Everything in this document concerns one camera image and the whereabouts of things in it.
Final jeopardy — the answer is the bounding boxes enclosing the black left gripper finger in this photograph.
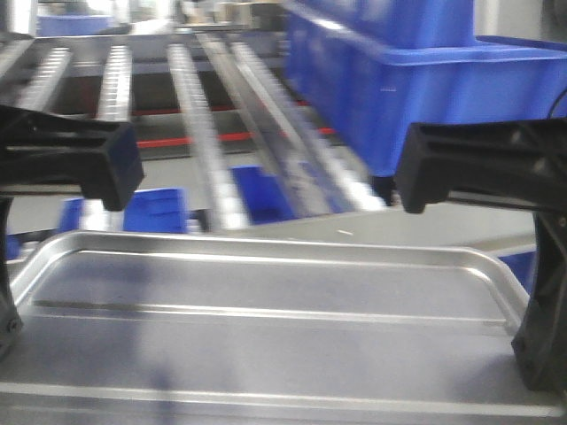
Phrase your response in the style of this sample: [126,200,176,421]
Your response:
[1,196,23,359]

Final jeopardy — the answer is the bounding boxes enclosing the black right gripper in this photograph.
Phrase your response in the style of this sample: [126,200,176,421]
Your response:
[394,118,566,213]

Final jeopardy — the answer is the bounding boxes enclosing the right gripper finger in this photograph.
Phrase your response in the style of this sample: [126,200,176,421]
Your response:
[511,212,566,393]

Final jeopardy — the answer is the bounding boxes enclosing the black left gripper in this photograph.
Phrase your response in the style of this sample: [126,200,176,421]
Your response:
[1,105,144,212]

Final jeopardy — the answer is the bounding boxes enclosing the silver metal tray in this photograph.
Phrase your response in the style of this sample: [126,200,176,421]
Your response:
[1,231,566,424]

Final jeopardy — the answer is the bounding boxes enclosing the blue bin on right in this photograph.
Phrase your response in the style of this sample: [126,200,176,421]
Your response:
[284,1,566,177]

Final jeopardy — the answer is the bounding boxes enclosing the red metal frame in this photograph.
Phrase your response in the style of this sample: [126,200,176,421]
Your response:
[132,100,337,149]

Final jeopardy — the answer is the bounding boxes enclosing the white roller conveyor rail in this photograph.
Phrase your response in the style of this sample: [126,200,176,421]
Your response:
[167,43,250,233]

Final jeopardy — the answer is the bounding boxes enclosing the steel divider rail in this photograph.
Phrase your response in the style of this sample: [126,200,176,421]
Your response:
[197,34,385,218]

